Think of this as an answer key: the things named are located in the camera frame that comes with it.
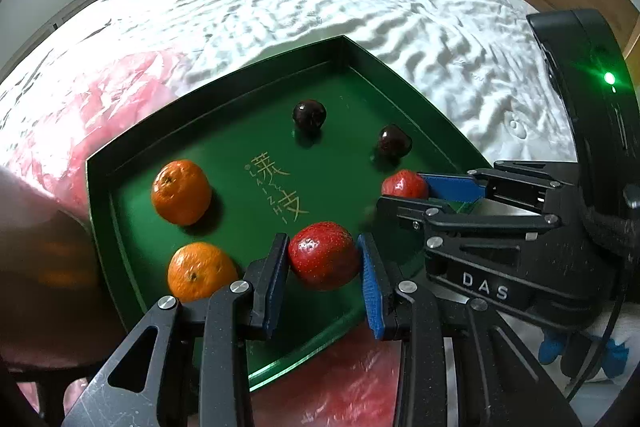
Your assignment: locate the blue gloved right hand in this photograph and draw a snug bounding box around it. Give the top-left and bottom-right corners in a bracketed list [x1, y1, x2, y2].
[537, 329, 629, 379]

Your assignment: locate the wrinkled mandarin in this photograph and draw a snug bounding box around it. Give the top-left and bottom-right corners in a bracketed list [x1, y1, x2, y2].
[151, 159, 213, 227]
[167, 242, 239, 303]

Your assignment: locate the pink plastic sheet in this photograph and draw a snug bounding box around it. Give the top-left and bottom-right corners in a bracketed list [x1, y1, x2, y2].
[1, 49, 399, 426]

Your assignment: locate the green tray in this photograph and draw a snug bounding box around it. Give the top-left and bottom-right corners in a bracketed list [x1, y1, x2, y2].
[86, 34, 494, 393]

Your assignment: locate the white bed sheet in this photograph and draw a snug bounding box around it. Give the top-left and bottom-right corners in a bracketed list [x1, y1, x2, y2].
[1, 0, 576, 161]

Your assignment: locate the red apple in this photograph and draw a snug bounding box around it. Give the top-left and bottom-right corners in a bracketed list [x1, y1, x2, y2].
[288, 221, 361, 291]
[381, 169, 428, 199]

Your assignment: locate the dark plum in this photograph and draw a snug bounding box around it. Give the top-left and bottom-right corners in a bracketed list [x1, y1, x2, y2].
[292, 100, 326, 132]
[376, 124, 412, 159]

